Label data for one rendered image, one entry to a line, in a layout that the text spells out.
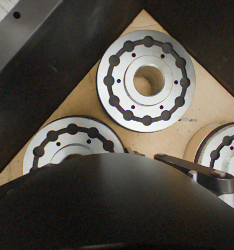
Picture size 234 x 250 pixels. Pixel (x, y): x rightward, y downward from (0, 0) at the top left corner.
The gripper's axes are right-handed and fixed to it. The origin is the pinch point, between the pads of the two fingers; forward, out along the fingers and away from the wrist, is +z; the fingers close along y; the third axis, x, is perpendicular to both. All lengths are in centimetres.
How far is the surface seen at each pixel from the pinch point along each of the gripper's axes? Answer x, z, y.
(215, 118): 3.6, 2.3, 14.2
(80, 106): 6.3, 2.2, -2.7
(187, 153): -0.3, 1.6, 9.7
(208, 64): 10.2, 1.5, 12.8
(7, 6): 27.4, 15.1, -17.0
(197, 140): 1.3, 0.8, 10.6
